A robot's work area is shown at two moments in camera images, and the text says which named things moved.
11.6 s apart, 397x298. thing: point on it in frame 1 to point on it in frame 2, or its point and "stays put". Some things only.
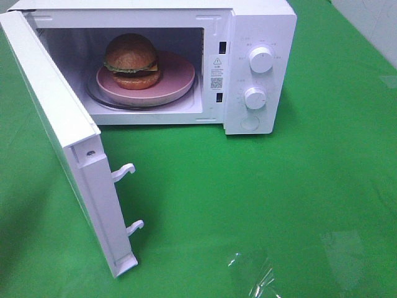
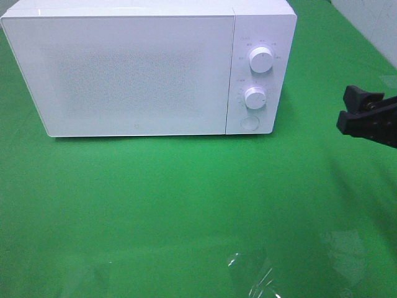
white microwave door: [79, 135] to [128, 76]
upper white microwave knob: [260, 60] stays put
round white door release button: [250, 122] stays put
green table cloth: [309, 212] stays put
